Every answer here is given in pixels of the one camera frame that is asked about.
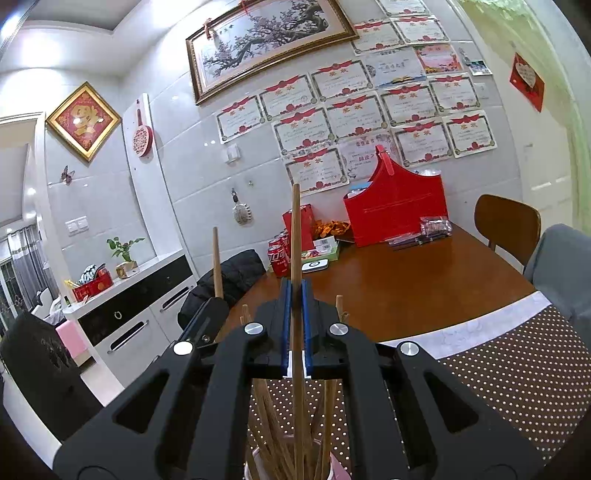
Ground wall of award certificates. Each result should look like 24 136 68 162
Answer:
217 0 498 192

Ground framed plum blossom painting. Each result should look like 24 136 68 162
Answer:
185 0 360 106

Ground white patterned table cover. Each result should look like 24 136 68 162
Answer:
379 291 562 356

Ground red round fan ornament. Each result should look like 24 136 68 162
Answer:
131 99 154 158

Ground white green flat box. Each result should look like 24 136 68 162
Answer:
302 239 341 262

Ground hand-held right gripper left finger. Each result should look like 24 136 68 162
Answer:
53 279 294 467

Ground grey window curtain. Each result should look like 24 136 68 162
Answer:
7 226 61 302

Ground large red gift box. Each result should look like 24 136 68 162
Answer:
343 145 449 248

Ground wooden chopstick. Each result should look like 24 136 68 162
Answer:
211 226 225 301
290 184 306 480

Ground black white snack bag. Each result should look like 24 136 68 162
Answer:
76 263 110 286

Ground brown wooden chair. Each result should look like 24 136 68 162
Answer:
475 194 542 276

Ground small wall photo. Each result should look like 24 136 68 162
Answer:
462 48 491 77

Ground grey hanging wall ornament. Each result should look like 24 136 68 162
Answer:
231 187 254 227

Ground red storage box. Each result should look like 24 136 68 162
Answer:
71 270 114 304

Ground white black sideboard cabinet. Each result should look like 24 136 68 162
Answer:
62 249 197 389

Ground bunch of wooden chopsticks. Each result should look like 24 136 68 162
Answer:
240 295 346 480

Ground flat packet of dark pens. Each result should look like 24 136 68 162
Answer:
388 235 433 250

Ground black jacket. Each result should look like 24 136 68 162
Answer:
178 249 267 334

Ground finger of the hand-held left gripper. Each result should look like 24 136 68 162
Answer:
178 296 230 344

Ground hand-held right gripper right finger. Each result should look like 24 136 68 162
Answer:
302 279 544 467

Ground small potted plant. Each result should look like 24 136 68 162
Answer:
107 237 145 280

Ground clear packet of dark items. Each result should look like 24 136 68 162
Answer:
419 216 454 239

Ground pink cylindrical chopstick holder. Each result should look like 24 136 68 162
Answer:
244 434 354 480

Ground framed red gold picture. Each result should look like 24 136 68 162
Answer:
45 82 122 163

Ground red heart diamond decoration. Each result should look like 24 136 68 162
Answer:
509 52 546 113

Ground grey jacket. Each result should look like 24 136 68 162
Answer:
524 224 591 325

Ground small red box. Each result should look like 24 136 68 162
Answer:
283 205 317 253

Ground orange snack packets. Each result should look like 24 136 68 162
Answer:
314 220 352 239

